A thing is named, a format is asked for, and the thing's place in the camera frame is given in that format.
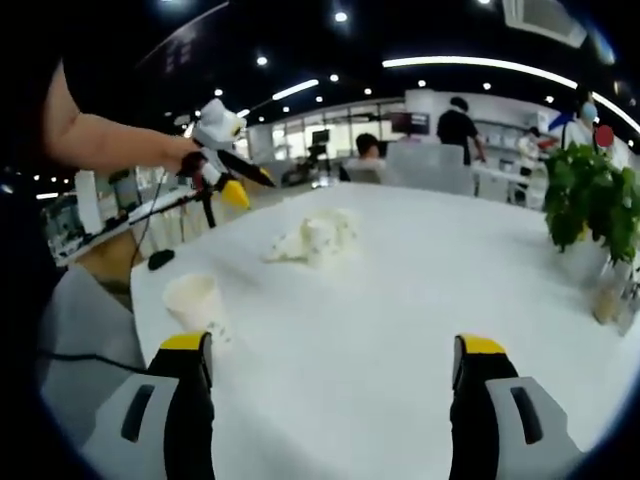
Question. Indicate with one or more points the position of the small beige jar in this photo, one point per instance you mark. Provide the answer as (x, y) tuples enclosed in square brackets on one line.
[(606, 302)]

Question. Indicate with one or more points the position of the short ceiling light strip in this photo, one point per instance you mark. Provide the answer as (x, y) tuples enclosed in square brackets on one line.
[(295, 90)]

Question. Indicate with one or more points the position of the white plant pot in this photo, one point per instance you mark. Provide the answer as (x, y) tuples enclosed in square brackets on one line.
[(587, 265)]

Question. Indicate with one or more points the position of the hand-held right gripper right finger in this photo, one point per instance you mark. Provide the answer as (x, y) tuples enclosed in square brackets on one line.
[(475, 425)]

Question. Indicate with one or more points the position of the curved ceiling light strip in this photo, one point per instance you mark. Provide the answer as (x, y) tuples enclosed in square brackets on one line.
[(475, 61)]

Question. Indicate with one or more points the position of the black monitor on stand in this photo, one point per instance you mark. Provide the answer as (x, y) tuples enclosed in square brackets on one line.
[(320, 139)]

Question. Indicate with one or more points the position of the white printed paper cup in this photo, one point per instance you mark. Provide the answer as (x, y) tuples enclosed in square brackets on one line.
[(192, 300)]

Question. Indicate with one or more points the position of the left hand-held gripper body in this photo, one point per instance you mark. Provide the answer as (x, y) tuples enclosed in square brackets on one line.
[(220, 127)]

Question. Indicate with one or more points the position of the white table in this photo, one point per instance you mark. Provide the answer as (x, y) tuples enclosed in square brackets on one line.
[(375, 325)]

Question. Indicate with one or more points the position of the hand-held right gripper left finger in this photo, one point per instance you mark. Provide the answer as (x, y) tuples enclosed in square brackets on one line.
[(187, 425)]

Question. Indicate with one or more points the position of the green potted plant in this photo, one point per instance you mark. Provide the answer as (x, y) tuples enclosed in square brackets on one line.
[(585, 195)]

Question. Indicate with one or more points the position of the pile of paper cups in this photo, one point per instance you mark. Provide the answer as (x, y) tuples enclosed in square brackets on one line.
[(325, 240)]

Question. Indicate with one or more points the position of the person's left hand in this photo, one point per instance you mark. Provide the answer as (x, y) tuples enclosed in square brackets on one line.
[(182, 152)]

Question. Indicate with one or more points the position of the grey office partition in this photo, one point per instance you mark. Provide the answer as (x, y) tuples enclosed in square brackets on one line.
[(430, 170)]

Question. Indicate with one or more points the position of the ceiling air conditioner vent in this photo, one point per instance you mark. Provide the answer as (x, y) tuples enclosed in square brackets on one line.
[(545, 20)]

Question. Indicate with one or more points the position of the dark wall screen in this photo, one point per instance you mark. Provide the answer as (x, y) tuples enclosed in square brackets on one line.
[(410, 123)]

